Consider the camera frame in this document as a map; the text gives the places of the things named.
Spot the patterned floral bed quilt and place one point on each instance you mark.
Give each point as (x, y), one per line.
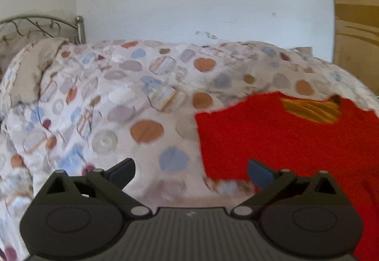
(84, 107)

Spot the beige pillow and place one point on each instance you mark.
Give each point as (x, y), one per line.
(307, 51)

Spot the red knit sweater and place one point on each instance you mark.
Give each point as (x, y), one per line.
(302, 135)

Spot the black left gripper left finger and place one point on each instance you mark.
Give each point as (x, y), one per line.
(81, 217)

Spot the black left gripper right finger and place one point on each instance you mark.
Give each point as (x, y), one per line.
(300, 216)

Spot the metal bed headboard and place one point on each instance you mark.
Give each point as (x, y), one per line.
(18, 31)

